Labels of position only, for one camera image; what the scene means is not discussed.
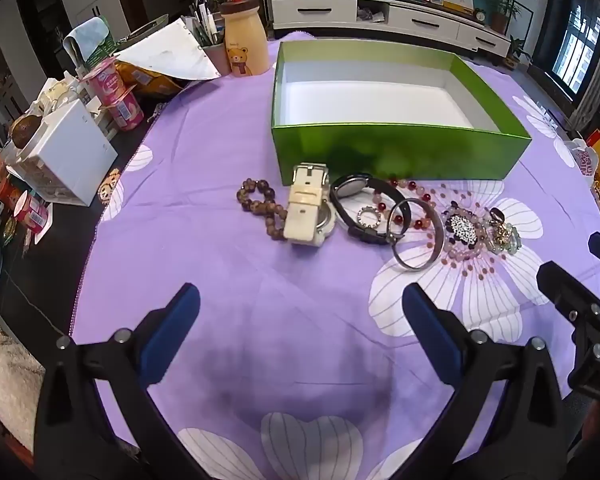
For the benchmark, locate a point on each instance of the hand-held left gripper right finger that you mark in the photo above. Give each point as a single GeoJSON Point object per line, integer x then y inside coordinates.
{"type": "Point", "coordinates": [430, 330]}

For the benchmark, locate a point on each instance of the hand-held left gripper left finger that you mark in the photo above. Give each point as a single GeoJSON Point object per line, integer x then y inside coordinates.
{"type": "Point", "coordinates": [172, 330]}

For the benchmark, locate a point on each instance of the gold brooch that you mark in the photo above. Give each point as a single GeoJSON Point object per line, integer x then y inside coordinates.
{"type": "Point", "coordinates": [502, 235]}

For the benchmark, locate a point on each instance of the silver bangle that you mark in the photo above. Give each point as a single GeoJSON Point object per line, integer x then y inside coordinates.
{"type": "Point", "coordinates": [439, 232]}

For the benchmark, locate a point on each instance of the white wrist watch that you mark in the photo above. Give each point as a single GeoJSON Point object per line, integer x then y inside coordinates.
{"type": "Point", "coordinates": [305, 210]}

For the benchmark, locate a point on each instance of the green cardboard box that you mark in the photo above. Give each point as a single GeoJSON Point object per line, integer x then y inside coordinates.
{"type": "Point", "coordinates": [380, 155]}

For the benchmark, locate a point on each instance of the purple floral tablecloth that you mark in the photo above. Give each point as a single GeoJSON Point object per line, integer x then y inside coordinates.
{"type": "Point", "coordinates": [230, 285]}

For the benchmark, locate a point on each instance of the white paper bag red logo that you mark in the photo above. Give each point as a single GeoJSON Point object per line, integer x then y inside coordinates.
{"type": "Point", "coordinates": [585, 157]}

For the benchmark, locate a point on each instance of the black white oval brooch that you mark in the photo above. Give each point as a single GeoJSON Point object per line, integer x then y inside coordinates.
{"type": "Point", "coordinates": [462, 229]}

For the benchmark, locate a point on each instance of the black wrist watch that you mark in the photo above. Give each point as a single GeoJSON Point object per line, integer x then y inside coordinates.
{"type": "Point", "coordinates": [352, 187]}

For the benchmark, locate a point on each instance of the white fluffy cloth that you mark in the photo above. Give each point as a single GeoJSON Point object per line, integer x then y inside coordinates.
{"type": "Point", "coordinates": [5, 370]}

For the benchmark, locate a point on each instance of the pink yogurt cup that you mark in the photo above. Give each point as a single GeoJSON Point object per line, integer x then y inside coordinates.
{"type": "Point", "coordinates": [127, 107]}
{"type": "Point", "coordinates": [107, 80]}
{"type": "Point", "coordinates": [30, 212]}

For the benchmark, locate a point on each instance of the white plastic box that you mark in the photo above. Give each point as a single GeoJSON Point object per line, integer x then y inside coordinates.
{"type": "Point", "coordinates": [75, 155]}

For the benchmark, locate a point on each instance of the window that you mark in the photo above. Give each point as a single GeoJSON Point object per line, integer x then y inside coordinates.
{"type": "Point", "coordinates": [577, 45]}

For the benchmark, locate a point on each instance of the small potted plant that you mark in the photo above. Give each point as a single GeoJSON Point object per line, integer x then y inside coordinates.
{"type": "Point", "coordinates": [517, 52]}

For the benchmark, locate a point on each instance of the brown round fruit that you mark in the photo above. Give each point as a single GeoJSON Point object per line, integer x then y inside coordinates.
{"type": "Point", "coordinates": [25, 127]}

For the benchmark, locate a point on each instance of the yellow snack bag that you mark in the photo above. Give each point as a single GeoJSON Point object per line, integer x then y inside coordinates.
{"type": "Point", "coordinates": [145, 80]}

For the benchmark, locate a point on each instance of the tall potted plant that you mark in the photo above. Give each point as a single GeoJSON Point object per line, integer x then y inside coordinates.
{"type": "Point", "coordinates": [502, 10]}

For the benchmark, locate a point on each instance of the small table clock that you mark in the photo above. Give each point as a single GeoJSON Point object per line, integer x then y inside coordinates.
{"type": "Point", "coordinates": [479, 15]}

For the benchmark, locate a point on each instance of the white paper sheet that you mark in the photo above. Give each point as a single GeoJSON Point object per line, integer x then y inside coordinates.
{"type": "Point", "coordinates": [170, 55]}

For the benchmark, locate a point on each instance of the pink pen holder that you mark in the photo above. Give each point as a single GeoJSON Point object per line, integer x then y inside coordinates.
{"type": "Point", "coordinates": [215, 57]}

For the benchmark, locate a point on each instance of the green carton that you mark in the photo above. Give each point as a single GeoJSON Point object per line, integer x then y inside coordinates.
{"type": "Point", "coordinates": [102, 52]}

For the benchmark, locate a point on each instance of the cream bear jar brown lid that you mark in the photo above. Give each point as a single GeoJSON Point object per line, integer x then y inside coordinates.
{"type": "Point", "coordinates": [242, 35]}

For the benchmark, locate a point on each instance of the light blue cloth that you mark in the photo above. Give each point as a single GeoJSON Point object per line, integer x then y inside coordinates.
{"type": "Point", "coordinates": [87, 35]}

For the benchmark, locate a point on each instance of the white TV cabinet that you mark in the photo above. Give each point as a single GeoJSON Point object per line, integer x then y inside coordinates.
{"type": "Point", "coordinates": [312, 12]}

